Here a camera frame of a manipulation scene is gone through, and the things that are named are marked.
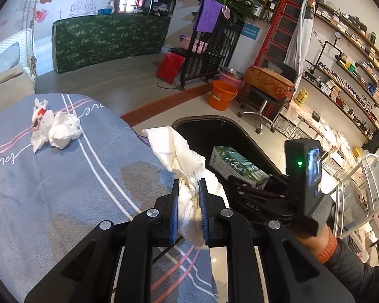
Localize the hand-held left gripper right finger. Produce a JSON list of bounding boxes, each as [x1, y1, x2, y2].
[[198, 178, 356, 303]]

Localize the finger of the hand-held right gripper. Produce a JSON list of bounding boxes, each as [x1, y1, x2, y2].
[[229, 175, 293, 226], [266, 173, 290, 197]]

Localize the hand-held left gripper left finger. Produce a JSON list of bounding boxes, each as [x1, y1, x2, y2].
[[25, 179, 180, 303]]

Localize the green and white carton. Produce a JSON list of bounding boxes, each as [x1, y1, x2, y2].
[[209, 146, 269, 190]]

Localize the white tissue sheet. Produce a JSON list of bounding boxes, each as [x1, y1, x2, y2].
[[142, 126, 229, 250]]

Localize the black trash bin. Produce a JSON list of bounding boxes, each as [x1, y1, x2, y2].
[[172, 115, 291, 215]]

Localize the person's right forearm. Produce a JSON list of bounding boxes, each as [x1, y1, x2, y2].
[[292, 224, 379, 303]]

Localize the black swivel stool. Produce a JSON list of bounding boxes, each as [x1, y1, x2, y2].
[[238, 61, 299, 134]]

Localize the yellow jar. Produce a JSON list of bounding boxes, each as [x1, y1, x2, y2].
[[295, 89, 310, 106]]

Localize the orange bucket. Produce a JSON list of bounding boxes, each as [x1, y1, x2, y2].
[[208, 80, 238, 112]]

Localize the grey striped bed sheet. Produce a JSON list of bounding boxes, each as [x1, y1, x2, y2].
[[0, 93, 220, 303]]

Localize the pink basin with metal bowl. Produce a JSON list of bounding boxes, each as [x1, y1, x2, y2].
[[219, 66, 245, 89]]

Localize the white crumpled tissue ball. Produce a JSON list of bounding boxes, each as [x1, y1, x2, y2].
[[48, 111, 83, 149]]

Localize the white apron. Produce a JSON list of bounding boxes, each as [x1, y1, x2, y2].
[[284, 0, 315, 74]]

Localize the red bag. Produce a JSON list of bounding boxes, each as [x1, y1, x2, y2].
[[156, 51, 185, 85]]

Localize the black metal rack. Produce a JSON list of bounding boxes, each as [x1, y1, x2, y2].
[[178, 0, 244, 89]]

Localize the red ladder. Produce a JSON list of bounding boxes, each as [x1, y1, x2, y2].
[[254, 0, 307, 70]]

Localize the white and red wrapper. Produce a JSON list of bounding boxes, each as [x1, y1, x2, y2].
[[31, 98, 55, 154]]

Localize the purple towel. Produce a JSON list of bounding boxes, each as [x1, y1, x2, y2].
[[193, 0, 224, 34]]

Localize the green patterned mattress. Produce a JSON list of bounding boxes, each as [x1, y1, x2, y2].
[[51, 13, 171, 74]]

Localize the beige seat cushion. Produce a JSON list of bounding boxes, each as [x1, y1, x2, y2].
[[0, 66, 35, 120]]

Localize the black box appliance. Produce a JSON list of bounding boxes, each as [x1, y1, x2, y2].
[[144, 0, 177, 17]]

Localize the blue cushion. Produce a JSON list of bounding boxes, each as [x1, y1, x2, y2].
[[0, 42, 20, 87]]

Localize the white wire rack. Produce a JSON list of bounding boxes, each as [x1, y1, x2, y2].
[[333, 153, 379, 259]]

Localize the wall shelves of bottles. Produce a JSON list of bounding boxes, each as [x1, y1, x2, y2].
[[303, 0, 379, 139]]

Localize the blue wall sign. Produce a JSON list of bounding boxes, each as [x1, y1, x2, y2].
[[240, 22, 261, 40]]

